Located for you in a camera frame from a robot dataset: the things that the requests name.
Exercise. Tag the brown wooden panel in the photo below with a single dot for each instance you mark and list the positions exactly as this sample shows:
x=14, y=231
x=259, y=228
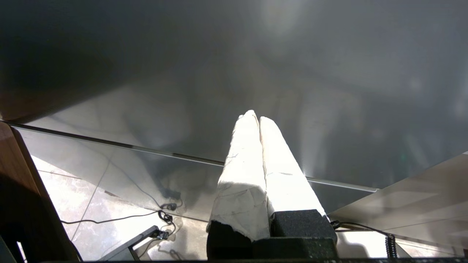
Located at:
x=18, y=182

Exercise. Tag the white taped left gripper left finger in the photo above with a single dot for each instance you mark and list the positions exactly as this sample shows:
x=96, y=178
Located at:
x=241, y=175

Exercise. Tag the grey glossy appliance door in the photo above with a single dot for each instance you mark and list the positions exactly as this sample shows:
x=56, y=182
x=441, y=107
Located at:
x=219, y=54

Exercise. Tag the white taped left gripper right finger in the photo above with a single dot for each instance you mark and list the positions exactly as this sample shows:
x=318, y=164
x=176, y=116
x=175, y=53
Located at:
x=285, y=175

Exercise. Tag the black metal stand leg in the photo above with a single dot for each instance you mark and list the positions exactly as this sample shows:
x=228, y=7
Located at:
x=135, y=241

